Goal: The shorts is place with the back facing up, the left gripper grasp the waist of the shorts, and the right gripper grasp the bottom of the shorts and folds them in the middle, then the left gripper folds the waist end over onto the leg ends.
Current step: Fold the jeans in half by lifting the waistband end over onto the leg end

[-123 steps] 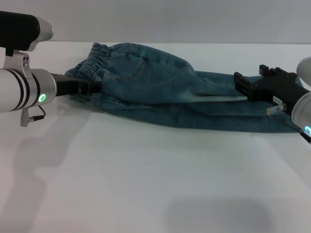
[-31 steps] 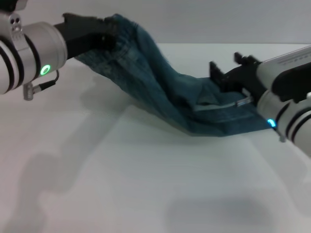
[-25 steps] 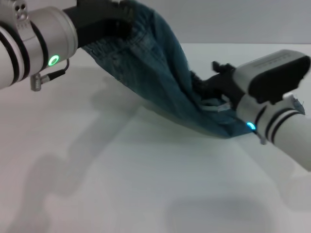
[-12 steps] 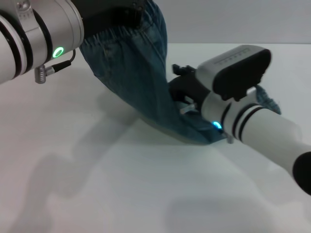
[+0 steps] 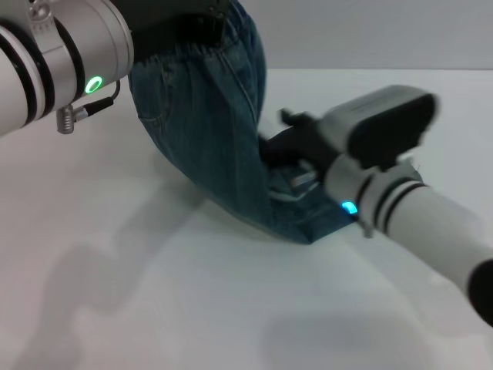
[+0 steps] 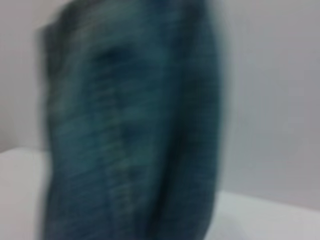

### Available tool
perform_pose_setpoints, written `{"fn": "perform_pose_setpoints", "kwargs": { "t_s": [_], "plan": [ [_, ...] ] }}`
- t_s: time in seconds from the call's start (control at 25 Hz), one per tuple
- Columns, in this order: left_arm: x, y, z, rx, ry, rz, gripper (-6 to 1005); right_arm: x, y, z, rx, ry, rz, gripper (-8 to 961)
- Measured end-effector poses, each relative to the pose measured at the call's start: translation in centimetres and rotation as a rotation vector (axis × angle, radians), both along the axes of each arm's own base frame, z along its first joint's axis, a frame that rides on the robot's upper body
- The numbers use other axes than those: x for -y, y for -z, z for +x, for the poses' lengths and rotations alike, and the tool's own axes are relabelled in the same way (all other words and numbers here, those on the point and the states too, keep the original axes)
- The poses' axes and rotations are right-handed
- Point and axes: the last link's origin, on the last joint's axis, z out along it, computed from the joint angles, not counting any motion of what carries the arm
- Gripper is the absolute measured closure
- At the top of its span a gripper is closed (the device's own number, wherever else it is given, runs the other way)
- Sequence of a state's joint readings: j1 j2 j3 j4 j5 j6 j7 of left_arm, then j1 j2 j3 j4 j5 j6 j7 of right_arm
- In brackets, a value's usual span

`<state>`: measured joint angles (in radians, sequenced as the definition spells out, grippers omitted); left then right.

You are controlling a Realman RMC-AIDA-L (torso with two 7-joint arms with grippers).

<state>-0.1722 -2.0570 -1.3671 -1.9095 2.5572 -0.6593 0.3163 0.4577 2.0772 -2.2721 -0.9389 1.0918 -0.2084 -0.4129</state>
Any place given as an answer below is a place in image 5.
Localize right arm cable with plug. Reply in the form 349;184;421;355
352;214;377;239

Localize blue denim shorts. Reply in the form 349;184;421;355
126;0;424;246

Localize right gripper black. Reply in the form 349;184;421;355
265;109;340;175

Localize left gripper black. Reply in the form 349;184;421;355
132;0;240;65

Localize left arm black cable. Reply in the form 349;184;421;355
56;79;121;134

